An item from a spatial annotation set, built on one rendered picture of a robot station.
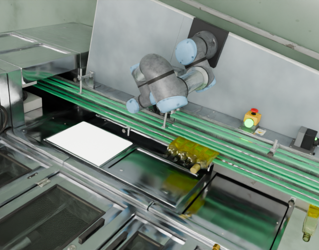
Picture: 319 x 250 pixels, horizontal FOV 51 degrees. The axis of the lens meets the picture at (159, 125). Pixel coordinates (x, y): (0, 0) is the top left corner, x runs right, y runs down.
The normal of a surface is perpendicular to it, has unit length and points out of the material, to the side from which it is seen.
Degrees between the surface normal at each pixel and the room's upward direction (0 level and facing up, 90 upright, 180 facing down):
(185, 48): 8
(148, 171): 90
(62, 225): 90
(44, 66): 90
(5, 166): 90
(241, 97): 0
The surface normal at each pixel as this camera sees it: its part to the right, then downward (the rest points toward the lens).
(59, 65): 0.84, 0.34
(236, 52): -0.53, 0.34
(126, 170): 0.12, -0.88
